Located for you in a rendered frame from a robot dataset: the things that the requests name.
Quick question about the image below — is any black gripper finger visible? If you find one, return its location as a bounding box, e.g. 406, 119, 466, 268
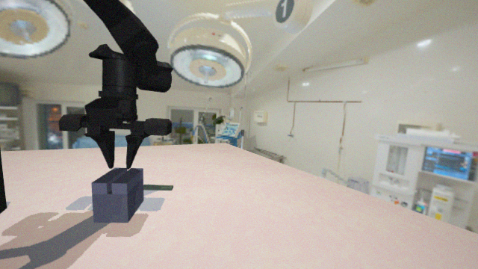
85, 131, 115, 169
125, 134, 150, 170

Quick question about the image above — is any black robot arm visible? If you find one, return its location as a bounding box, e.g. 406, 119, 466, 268
83, 0, 173, 128

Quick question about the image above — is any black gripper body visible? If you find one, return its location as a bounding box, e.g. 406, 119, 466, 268
59, 85, 173, 136

